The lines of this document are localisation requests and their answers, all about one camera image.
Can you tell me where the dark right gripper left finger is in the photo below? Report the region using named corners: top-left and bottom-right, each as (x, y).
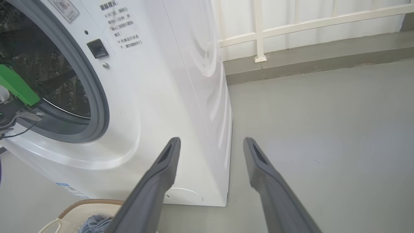
top-left (104, 137), bottom-right (181, 233)

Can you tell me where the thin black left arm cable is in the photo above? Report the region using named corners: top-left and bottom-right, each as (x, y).
top-left (0, 121), bottom-right (38, 139)

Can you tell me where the round white filter cover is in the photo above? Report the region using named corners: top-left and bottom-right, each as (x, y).
top-left (165, 188), bottom-right (203, 205)

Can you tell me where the white front-load washing machine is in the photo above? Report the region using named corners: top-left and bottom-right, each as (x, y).
top-left (0, 0), bottom-right (233, 207)

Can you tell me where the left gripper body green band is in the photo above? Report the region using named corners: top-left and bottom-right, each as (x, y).
top-left (0, 64), bottom-right (44, 139)

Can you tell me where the cream perforated laundry basket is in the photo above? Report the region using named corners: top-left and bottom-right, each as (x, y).
top-left (38, 199), bottom-right (159, 233)

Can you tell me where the grey warning sticker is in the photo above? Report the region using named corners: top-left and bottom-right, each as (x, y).
top-left (49, 0), bottom-right (80, 23)

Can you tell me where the white metal railing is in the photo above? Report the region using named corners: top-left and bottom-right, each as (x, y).
top-left (215, 0), bottom-right (414, 63)

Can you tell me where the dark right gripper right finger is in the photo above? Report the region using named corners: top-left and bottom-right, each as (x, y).
top-left (243, 137), bottom-right (322, 233)

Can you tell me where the blue energy label sticker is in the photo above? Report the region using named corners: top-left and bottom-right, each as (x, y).
top-left (56, 183), bottom-right (89, 198)

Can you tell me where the blue bear print garment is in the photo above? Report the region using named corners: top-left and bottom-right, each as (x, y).
top-left (79, 215), bottom-right (114, 233)

